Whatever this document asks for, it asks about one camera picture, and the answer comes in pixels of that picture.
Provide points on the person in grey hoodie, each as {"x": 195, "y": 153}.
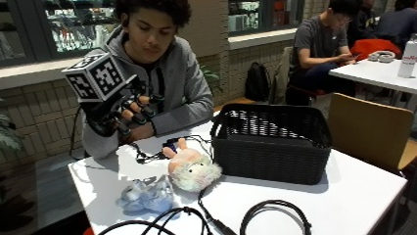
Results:
{"x": 173, "y": 75}

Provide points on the red chair seat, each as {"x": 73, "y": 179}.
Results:
{"x": 307, "y": 91}

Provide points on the dark framed window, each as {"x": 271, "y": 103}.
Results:
{"x": 77, "y": 29}
{"x": 260, "y": 14}

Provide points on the blue and white plush toy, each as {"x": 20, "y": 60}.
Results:
{"x": 148, "y": 197}

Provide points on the black backpack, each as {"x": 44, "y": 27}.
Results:
{"x": 257, "y": 81}

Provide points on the white bottle with red label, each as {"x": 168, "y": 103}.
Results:
{"x": 406, "y": 60}

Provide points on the white side table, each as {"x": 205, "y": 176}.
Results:
{"x": 373, "y": 73}

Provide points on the white headphones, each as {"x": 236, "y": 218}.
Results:
{"x": 382, "y": 57}

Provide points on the beige chair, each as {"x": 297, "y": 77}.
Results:
{"x": 281, "y": 75}

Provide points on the green potted plant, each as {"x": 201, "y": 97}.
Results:
{"x": 8, "y": 133}

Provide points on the wooden chair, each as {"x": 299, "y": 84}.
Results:
{"x": 369, "y": 130}

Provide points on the red jacket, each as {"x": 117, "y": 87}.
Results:
{"x": 373, "y": 47}

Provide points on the black woven basket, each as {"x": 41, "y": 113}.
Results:
{"x": 269, "y": 153}

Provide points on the white bearded plush doll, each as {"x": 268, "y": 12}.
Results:
{"x": 193, "y": 171}

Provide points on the small green plant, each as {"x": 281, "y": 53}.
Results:
{"x": 211, "y": 76}

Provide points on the white cube with black markers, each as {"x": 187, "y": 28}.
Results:
{"x": 97, "y": 76}

